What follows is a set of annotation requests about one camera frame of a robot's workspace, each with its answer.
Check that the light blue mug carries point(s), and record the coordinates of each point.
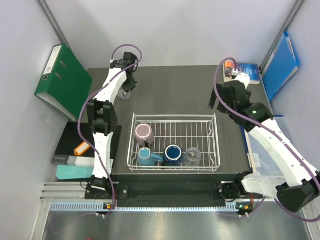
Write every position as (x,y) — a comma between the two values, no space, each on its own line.
(147,158)

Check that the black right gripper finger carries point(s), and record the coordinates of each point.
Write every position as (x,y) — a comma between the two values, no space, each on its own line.
(222,109)
(212,99)

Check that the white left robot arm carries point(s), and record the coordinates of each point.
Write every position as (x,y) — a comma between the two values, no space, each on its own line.
(103,122)

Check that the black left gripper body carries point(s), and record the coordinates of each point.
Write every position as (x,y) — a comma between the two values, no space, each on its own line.
(129,83)

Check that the paperback book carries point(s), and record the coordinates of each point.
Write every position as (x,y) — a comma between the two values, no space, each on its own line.
(251,69)

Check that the pink mug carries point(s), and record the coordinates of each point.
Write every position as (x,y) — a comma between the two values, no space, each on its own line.
(144,135)

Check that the orange key tag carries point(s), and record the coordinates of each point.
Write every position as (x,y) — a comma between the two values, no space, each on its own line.
(81,149)

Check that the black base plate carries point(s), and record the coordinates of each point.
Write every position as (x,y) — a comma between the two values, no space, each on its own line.
(169,189)

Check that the white wire dish rack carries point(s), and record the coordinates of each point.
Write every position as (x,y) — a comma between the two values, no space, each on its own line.
(185,131)

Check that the black book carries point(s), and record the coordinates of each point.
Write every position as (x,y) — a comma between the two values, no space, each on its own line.
(70,140)

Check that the clear faceted glass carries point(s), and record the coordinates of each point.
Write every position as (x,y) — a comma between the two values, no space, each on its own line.
(123,94)
(192,157)

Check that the green ring binder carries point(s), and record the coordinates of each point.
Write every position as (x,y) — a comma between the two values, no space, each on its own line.
(64,84)

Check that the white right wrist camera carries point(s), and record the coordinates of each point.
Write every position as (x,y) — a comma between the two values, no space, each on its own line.
(241,77)

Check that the dark blue mug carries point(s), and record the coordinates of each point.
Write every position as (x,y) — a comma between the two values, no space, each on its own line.
(173,155)

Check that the blue folder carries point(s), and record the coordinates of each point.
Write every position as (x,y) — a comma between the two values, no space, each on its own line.
(281,66)

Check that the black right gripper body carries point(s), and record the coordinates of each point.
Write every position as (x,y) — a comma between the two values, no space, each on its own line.
(220,91)

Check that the white cable duct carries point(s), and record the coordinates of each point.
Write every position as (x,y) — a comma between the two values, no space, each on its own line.
(69,206)

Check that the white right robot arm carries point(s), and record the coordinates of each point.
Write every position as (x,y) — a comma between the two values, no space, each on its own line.
(300,182)

